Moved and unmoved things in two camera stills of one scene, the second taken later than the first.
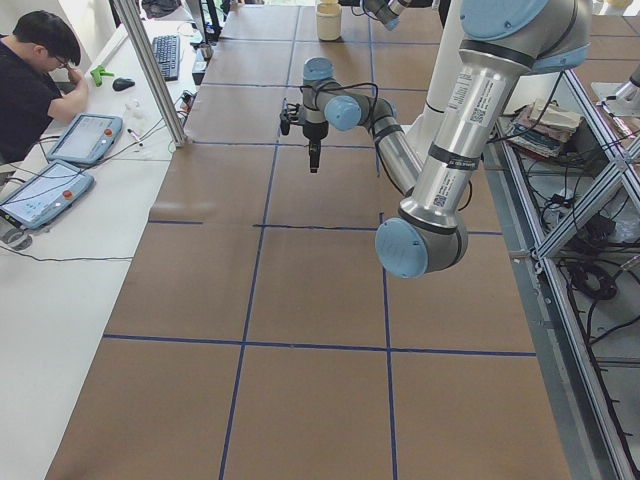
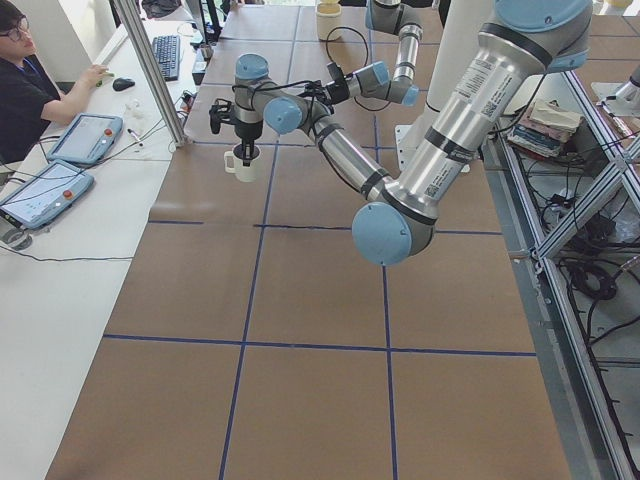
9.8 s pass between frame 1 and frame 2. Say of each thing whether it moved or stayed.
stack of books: stayed
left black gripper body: moved
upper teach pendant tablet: stayed
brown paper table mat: stayed
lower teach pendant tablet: stayed
